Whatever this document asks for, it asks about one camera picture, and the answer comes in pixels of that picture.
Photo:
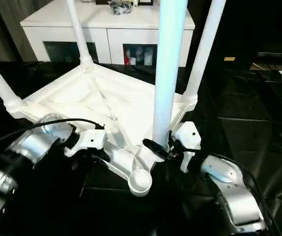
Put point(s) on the white plastic table top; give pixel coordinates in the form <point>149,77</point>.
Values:
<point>69,91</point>

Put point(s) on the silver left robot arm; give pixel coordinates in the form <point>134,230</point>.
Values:
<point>35,145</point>

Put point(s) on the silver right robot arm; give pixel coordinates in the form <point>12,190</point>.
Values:
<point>239,201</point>

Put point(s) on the black work mat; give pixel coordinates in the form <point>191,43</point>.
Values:
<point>241,110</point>

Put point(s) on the white mug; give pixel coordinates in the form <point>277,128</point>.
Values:
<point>132,61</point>

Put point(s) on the white jar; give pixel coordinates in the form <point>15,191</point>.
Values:
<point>148,57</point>

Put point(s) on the yellow label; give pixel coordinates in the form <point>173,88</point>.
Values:
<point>229,59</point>

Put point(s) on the white sideboard cabinet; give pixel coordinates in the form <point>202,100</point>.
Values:
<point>69,27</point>

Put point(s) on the grey curtain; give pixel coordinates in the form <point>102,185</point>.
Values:
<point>3,29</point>

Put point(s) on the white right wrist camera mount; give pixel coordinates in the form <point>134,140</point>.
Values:
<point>187,135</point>

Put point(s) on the small picture frame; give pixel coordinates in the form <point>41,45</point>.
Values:
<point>145,2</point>

